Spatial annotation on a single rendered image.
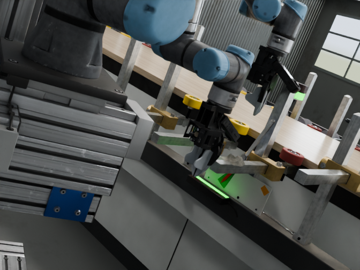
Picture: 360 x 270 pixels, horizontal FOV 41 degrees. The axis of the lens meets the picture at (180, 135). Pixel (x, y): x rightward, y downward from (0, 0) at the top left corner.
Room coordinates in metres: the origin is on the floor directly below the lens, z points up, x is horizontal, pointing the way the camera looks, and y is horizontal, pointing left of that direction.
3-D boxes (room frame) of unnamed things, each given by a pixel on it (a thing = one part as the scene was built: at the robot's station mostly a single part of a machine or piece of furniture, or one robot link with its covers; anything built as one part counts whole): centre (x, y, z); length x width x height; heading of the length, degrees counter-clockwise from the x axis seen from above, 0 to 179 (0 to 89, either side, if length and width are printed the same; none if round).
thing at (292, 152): (1.65, -0.39, 0.85); 0.08 x 0.08 x 0.11
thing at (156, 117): (1.82, 0.12, 0.80); 0.44 x 0.03 x 0.04; 141
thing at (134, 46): (2.06, 0.32, 0.92); 0.05 x 0.05 x 0.45; 51
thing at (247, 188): (1.58, -0.23, 0.75); 0.26 x 0.01 x 0.10; 51
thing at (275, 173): (1.56, -0.29, 0.84); 0.14 x 0.06 x 0.05; 51
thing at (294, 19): (1.54, -0.18, 1.30); 0.09 x 0.08 x 0.11; 93
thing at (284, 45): (1.53, -0.18, 1.23); 0.08 x 0.08 x 0.05
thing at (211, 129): (1.26, -0.06, 0.97); 0.09 x 0.08 x 0.12; 140
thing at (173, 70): (1.89, 0.11, 0.88); 0.04 x 0.04 x 0.48; 51
